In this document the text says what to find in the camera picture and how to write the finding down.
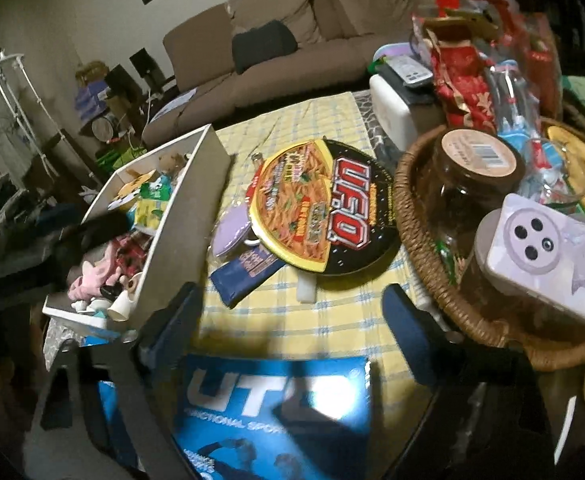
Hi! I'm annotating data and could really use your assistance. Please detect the green snack packet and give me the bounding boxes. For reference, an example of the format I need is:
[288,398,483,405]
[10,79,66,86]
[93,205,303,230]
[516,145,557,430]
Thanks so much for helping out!
[133,180,174,233]

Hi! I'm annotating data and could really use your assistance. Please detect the dark cushion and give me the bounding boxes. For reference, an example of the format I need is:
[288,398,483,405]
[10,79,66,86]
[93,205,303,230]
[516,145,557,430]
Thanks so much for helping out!
[231,20,299,74]

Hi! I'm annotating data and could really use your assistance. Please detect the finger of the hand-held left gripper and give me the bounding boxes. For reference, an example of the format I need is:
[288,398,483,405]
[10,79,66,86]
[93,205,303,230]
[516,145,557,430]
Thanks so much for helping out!
[47,210,130,288]

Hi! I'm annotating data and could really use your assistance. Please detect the tiger face tin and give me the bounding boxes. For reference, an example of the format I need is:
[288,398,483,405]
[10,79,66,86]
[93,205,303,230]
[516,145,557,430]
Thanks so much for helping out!
[106,170,159,212]

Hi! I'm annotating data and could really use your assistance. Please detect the white paper sheet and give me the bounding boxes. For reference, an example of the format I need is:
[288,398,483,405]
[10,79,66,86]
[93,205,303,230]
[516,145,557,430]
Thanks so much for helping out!
[150,87,199,122]

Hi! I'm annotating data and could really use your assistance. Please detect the purple round pouch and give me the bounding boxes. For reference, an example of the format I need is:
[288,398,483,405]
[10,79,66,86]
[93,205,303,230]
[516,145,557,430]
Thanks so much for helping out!
[211,204,254,264]

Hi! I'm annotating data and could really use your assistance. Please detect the bright green bag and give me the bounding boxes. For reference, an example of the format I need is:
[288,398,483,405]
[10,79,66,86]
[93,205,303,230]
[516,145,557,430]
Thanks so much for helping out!
[96,144,140,172]

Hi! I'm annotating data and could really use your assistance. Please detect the white storage box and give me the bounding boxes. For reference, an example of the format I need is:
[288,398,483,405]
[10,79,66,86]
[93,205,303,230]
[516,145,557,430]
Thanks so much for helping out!
[42,125,233,336]

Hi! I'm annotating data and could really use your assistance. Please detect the bunch of bananas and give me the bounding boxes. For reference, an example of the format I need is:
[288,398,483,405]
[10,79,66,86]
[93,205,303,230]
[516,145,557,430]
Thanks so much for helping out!
[547,125,585,217]

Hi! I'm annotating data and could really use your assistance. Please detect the brown plush toy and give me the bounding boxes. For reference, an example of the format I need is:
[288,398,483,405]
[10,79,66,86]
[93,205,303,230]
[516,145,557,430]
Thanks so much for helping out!
[159,152,189,177]

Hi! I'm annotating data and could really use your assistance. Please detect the round instant noodle bowl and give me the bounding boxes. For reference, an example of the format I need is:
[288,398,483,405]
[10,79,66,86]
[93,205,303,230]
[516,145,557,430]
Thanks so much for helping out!
[250,137,403,278]

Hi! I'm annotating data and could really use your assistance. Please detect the wicker basket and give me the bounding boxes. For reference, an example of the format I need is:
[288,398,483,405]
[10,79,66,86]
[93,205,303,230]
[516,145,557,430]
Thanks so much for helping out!
[394,119,585,372]

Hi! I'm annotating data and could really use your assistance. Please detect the grey remote control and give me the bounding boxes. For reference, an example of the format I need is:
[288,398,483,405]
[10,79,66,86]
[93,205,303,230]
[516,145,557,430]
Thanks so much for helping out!
[387,56,434,86]

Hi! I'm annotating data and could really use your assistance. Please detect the blue sportswear package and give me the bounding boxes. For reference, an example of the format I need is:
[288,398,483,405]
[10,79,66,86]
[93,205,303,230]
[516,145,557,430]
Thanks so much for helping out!
[171,355,374,480]
[83,335,140,468]

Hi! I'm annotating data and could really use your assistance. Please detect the yellow checkered tablecloth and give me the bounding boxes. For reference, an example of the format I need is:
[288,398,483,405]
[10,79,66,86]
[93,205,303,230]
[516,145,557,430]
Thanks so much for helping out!
[192,91,438,371]

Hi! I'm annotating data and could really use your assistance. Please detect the grey patterned table mat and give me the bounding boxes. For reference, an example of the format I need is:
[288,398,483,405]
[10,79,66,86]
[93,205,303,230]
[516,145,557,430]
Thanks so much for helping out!
[42,317,86,368]

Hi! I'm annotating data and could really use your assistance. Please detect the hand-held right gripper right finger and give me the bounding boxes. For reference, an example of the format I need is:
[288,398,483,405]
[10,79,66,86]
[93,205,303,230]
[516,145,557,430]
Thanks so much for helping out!
[383,284,556,480]

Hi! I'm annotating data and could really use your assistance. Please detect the navy blue packet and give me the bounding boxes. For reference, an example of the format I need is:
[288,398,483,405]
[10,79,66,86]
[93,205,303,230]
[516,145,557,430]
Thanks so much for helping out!
[209,245,286,309]

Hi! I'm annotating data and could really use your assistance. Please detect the pink plush toy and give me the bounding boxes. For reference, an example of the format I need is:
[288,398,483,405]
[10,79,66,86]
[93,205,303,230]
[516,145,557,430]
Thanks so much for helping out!
[68,239,140,302]

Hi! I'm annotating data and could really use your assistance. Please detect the purple round lid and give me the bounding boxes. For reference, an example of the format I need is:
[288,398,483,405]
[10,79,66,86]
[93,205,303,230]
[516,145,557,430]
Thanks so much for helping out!
[373,42,414,62]

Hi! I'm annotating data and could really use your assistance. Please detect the glass jar with brown lid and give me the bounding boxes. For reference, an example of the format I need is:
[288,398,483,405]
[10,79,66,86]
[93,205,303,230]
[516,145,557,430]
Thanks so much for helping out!
[429,127,526,261]

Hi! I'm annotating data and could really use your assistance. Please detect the brown sofa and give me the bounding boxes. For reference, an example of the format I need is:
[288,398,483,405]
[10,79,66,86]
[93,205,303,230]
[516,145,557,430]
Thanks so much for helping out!
[142,0,426,147]

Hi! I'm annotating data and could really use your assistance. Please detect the white clothes stand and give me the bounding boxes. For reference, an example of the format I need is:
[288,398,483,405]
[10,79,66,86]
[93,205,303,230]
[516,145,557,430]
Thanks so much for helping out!
[0,50,98,188]

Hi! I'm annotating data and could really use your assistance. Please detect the black speaker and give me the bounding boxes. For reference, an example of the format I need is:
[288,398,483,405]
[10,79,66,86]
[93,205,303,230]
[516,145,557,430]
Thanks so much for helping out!
[129,47,156,81]

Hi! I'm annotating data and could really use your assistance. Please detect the small white cup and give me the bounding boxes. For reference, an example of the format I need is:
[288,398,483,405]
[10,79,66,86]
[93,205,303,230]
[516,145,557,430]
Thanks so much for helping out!
[106,290,139,324]

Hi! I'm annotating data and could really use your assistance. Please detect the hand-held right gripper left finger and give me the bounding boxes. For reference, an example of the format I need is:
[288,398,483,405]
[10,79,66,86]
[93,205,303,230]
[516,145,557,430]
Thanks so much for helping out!
[22,282,200,480]

